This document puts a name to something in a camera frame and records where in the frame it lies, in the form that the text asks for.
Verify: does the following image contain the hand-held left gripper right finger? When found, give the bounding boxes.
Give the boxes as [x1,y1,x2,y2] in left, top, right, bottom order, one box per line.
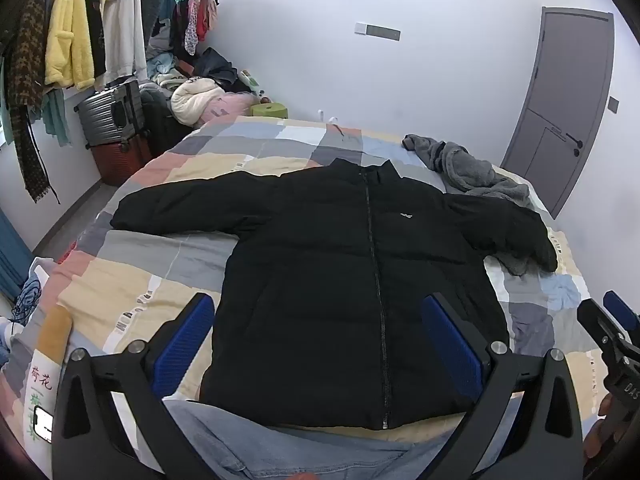
[420,292,586,480]

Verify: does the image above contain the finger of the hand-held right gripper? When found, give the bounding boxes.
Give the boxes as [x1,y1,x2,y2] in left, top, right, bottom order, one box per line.
[576,299,640,361]
[602,290,640,333]

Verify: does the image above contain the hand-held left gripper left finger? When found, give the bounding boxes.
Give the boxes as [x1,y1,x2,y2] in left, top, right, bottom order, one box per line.
[52,292,216,480]

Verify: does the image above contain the black puffer jacket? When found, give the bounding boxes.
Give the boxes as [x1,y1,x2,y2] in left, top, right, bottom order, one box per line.
[110,157,558,432]

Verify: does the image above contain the person's right hand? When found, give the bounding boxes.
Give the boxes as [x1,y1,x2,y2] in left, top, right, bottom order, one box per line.
[584,392,618,463]

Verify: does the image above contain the bed with patchwork sheet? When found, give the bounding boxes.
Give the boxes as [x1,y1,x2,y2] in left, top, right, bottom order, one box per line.
[0,115,608,480]

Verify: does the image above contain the person's blue jeans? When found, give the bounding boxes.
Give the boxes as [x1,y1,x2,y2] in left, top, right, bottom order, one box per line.
[162,399,451,480]

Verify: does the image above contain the white bag with green print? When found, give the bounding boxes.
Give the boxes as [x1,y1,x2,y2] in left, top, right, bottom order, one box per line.
[22,305,76,466]

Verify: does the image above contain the blue knitted cloth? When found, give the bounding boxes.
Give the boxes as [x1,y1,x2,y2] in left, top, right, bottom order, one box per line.
[10,272,51,328]

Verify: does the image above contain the black phone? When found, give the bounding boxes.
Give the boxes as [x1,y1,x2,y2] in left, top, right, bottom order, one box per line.
[32,406,55,445]

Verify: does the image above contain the grey fleece garment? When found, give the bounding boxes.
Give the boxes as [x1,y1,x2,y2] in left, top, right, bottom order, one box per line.
[401,133,536,276]

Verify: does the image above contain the blue curtain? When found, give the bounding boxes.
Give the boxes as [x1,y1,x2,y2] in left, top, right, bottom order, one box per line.
[0,207,35,306]

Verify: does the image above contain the red suitcase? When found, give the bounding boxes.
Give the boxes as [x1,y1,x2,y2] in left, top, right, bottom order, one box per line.
[87,135,153,187]

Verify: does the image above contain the grey door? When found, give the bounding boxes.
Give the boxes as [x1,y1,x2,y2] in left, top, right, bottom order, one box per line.
[500,6,616,221]

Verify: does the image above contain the cream plush blanket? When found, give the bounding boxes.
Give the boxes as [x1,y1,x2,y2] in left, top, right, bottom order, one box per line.
[170,77,227,128]

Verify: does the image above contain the silver ribbed suitcase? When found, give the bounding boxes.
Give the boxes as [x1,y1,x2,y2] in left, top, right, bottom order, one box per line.
[74,80,148,148]

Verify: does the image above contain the pink cloth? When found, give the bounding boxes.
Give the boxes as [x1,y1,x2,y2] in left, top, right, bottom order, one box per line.
[202,92,256,123]

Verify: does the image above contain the green roll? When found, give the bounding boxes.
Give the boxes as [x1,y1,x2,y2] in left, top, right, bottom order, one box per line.
[251,101,289,119]

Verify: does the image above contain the teal garment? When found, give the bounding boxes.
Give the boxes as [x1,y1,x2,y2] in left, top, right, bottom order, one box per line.
[40,87,71,147]

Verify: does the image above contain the dark jacket on pile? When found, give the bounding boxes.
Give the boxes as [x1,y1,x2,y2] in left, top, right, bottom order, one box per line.
[192,47,240,92]

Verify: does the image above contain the brown houndstooth scarf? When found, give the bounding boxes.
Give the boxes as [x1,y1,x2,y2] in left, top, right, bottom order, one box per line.
[4,0,62,205]

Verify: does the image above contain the hanging red and pink laundry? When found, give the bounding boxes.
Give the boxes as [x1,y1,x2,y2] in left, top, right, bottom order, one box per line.
[172,0,219,57]

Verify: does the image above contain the white hoodie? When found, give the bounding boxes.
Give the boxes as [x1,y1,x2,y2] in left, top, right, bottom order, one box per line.
[100,0,148,86]

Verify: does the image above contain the yellow fleece jacket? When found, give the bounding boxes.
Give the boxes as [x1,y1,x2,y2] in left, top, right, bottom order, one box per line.
[44,0,97,91]

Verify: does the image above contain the black hanging garment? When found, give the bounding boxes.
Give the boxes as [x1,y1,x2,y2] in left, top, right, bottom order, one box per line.
[80,0,111,78]

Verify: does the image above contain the grey hanging garment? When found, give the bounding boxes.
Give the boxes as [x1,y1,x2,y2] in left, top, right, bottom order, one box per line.
[134,0,176,48]

